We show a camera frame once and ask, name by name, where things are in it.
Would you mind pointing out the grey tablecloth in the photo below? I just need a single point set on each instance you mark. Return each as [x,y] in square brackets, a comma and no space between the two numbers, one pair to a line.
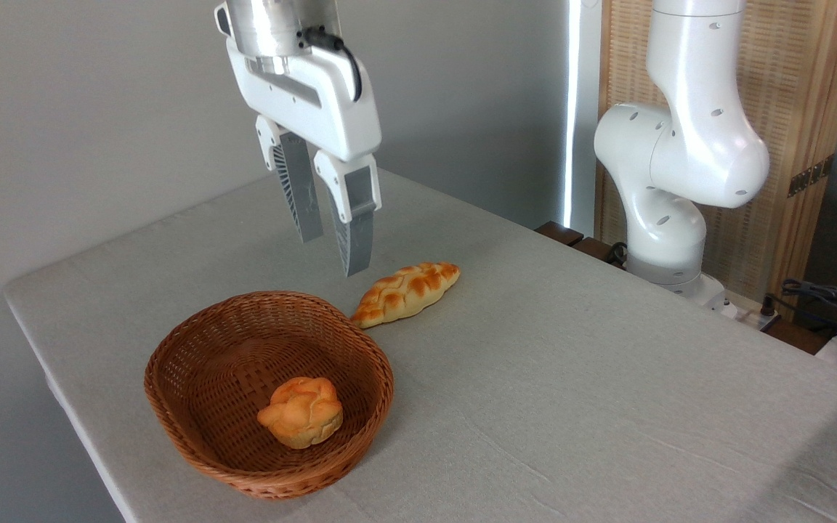
[571,407]

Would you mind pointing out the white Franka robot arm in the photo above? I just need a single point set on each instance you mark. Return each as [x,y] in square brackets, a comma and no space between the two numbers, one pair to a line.
[687,145]

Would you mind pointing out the round knotted bread roll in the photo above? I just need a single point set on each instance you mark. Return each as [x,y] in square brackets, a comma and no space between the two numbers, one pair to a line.
[301,412]

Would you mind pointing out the brown woven wicker basket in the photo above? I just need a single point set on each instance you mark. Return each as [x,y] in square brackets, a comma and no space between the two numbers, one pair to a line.
[215,378]

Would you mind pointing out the long braided bread loaf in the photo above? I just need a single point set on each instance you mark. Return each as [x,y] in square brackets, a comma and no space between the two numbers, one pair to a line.
[404,293]

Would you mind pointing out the wooden bamboo folding screen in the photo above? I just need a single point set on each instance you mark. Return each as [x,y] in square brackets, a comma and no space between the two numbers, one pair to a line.
[796,94]

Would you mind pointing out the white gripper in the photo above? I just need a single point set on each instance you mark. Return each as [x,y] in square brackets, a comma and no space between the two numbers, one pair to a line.
[317,102]

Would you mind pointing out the white power strip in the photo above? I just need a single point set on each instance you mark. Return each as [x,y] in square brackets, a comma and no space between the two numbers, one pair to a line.
[745,312]

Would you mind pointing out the dark wooden block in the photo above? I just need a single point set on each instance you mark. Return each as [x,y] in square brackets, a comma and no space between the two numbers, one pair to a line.
[571,238]

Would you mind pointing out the brass screen hinge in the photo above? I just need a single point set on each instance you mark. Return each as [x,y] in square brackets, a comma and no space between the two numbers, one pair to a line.
[811,175]

